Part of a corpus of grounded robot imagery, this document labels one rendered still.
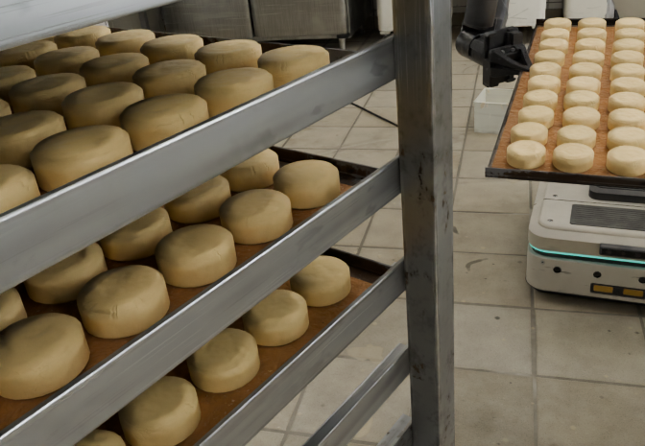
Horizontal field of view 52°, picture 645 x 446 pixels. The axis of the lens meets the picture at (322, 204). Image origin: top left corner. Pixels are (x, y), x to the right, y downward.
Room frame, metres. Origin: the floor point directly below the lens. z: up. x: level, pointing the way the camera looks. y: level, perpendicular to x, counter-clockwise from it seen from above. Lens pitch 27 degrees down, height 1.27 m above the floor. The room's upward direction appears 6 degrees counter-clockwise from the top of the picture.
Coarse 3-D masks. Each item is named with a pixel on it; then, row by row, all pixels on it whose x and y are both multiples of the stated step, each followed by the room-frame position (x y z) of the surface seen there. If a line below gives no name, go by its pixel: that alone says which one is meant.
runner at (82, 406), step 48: (384, 192) 0.44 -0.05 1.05; (288, 240) 0.35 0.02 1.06; (336, 240) 0.39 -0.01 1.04; (240, 288) 0.32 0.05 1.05; (144, 336) 0.27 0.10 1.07; (192, 336) 0.29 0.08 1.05; (96, 384) 0.25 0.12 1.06; (144, 384) 0.26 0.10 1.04; (0, 432) 0.21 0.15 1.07; (48, 432) 0.22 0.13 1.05
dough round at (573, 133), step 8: (568, 128) 0.85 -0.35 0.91; (576, 128) 0.84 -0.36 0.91; (584, 128) 0.84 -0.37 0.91; (560, 136) 0.83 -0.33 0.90; (568, 136) 0.82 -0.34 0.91; (576, 136) 0.82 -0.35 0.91; (584, 136) 0.82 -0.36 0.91; (592, 136) 0.81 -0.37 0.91; (560, 144) 0.83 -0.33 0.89; (584, 144) 0.81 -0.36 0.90; (592, 144) 0.81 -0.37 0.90
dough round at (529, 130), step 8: (512, 128) 0.87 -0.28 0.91; (520, 128) 0.87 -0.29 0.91; (528, 128) 0.86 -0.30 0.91; (536, 128) 0.86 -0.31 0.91; (544, 128) 0.86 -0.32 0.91; (512, 136) 0.86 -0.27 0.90; (520, 136) 0.84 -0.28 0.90; (528, 136) 0.84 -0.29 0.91; (536, 136) 0.84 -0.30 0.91; (544, 136) 0.84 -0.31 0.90; (544, 144) 0.84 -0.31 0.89
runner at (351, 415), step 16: (400, 352) 0.45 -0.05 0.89; (384, 368) 0.43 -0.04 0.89; (400, 368) 0.44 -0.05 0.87; (368, 384) 0.44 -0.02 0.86; (384, 384) 0.42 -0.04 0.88; (352, 400) 0.42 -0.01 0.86; (368, 400) 0.40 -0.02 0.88; (384, 400) 0.42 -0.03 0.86; (336, 416) 0.41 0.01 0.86; (352, 416) 0.39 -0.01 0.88; (368, 416) 0.40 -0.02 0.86; (320, 432) 0.39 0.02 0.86; (336, 432) 0.37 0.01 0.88; (352, 432) 0.39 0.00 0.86
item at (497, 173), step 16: (528, 48) 1.20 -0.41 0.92; (512, 96) 1.01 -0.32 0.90; (496, 144) 0.86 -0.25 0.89; (496, 176) 0.78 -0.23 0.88; (512, 176) 0.77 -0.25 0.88; (528, 176) 0.76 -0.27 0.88; (544, 176) 0.76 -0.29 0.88; (560, 176) 0.75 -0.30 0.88; (576, 176) 0.74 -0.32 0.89; (592, 176) 0.73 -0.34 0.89; (608, 176) 0.72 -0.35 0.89
